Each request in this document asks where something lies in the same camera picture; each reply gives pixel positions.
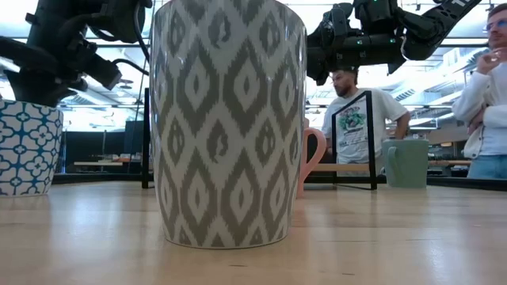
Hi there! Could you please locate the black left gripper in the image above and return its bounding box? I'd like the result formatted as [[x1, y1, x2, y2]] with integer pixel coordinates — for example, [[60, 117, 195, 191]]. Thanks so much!
[[4, 37, 122, 108]]

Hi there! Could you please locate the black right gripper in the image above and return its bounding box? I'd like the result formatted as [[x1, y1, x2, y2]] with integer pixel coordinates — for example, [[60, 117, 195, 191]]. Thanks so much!
[[307, 0, 407, 86]]

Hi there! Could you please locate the blue floral patterned mug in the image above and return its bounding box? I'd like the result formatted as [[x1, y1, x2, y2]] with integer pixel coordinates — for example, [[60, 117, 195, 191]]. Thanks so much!
[[0, 98, 65, 197]]

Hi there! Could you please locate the grey diamond patterned mug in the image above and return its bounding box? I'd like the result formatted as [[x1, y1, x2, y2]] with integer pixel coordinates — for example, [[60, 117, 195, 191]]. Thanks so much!
[[149, 0, 308, 250]]

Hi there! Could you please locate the plain pink mug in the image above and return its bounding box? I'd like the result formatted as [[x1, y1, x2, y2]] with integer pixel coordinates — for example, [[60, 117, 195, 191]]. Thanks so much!
[[295, 127, 328, 199]]

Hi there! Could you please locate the plain green mug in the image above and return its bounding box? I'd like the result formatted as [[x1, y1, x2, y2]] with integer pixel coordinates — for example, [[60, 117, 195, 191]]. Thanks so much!
[[381, 139, 430, 188]]

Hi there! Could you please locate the background wooden desk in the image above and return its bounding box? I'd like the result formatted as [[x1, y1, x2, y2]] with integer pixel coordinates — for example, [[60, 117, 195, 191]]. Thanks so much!
[[73, 152, 143, 167]]

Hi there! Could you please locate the person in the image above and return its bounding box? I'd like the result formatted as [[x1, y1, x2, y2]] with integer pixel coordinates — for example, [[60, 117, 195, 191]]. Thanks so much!
[[451, 2, 507, 180], [319, 67, 412, 165]]

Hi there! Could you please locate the black metal wooden shelf rack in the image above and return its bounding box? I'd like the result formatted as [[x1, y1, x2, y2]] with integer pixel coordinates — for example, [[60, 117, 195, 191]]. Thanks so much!
[[141, 87, 378, 192]]

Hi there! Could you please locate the black aluminium table frame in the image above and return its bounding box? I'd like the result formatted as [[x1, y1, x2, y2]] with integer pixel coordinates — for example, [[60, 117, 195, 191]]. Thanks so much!
[[51, 172, 507, 192]]

